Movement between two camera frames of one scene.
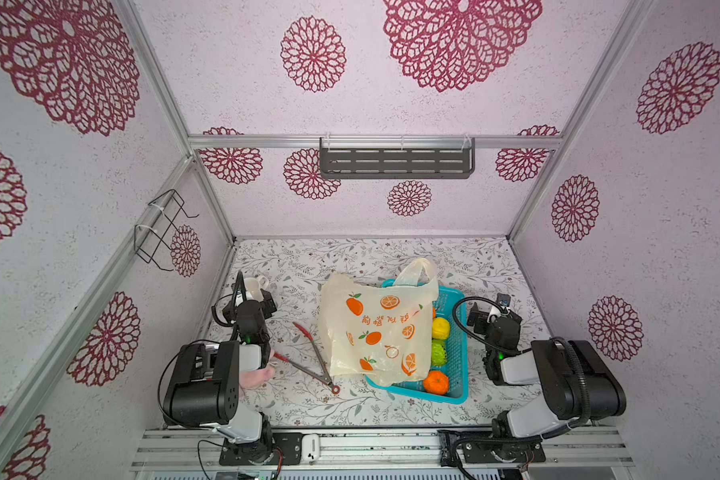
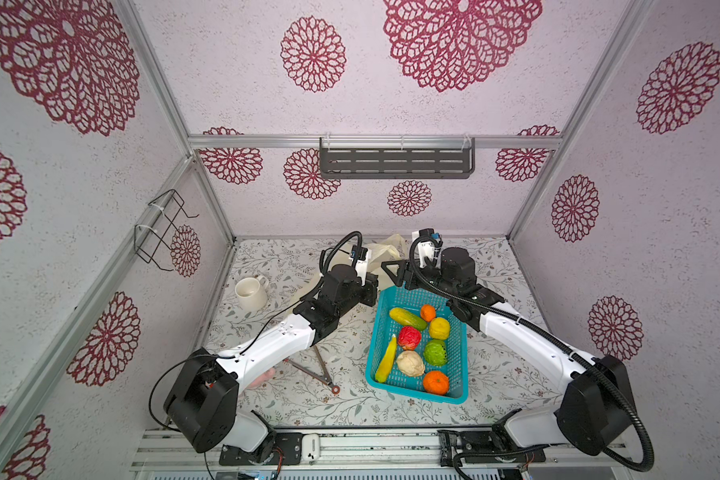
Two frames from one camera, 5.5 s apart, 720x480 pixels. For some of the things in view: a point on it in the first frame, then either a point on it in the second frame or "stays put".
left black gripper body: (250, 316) -> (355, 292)
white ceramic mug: (254, 287) stays put
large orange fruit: (436, 383) stays put
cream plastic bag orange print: (383, 332) -> (376, 252)
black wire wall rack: (157, 236) stays put
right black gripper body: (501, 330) -> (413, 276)
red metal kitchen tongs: (324, 379) stays put
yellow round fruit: (440, 328) stays put
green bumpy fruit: (438, 353) stays put
